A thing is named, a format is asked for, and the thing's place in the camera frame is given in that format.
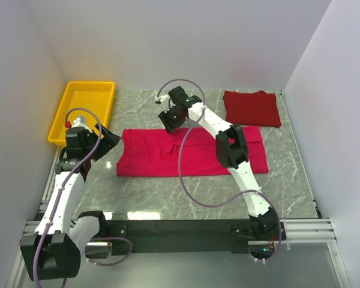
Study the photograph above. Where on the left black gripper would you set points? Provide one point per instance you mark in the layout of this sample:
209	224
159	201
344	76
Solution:
107	143

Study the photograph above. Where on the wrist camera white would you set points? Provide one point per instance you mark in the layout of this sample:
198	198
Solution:
80	121
160	99

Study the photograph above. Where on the yellow plastic tray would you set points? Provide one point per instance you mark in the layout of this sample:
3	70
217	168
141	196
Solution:
95	96

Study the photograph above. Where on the folded dark red t-shirt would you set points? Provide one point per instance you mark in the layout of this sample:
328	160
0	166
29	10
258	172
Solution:
257	109

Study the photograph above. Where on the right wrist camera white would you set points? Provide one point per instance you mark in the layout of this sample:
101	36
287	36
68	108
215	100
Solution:
160	99

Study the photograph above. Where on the aluminium rail frame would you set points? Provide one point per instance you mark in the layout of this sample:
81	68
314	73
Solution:
298	231

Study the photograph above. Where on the black base beam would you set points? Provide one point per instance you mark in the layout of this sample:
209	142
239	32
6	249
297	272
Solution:
180	236

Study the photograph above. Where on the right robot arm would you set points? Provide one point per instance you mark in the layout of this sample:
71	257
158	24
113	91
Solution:
232	153

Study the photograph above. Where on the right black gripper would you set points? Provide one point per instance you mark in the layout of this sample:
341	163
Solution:
164	119

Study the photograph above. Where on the bright red t-shirt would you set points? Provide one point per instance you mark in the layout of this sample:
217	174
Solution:
154	153

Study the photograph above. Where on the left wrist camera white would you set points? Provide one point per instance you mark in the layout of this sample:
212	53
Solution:
80	121

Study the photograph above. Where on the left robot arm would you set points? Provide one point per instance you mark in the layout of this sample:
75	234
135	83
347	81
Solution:
56	248

